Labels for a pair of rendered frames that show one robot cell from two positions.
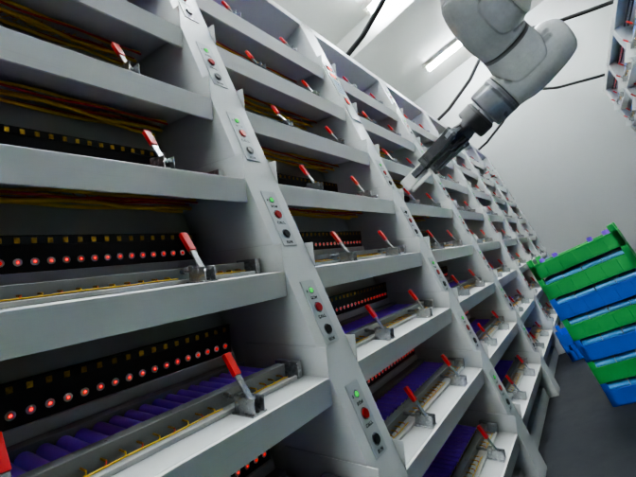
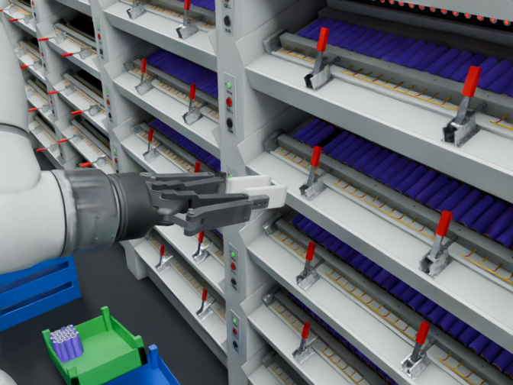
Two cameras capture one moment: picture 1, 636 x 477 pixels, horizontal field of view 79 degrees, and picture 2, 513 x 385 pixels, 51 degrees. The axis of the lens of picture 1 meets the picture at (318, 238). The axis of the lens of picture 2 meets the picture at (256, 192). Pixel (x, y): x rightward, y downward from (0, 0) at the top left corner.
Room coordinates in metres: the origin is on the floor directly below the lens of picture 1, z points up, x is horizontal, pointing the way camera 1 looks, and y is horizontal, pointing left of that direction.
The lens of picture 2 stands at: (1.17, -0.86, 1.20)
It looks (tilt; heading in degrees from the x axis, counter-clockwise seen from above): 28 degrees down; 113
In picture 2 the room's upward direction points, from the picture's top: straight up
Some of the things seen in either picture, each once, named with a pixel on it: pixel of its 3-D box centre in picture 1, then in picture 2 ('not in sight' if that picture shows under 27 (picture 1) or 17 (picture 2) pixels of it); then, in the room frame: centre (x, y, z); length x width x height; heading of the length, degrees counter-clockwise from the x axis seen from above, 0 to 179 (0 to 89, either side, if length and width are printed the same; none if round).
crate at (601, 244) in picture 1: (575, 251); not in sight; (1.54, -0.86, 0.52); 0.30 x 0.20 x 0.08; 54
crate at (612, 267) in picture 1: (588, 270); not in sight; (1.54, -0.86, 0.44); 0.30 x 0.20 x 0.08; 54
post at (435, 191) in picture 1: (441, 226); not in sight; (1.97, -0.60, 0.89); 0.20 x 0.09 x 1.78; 58
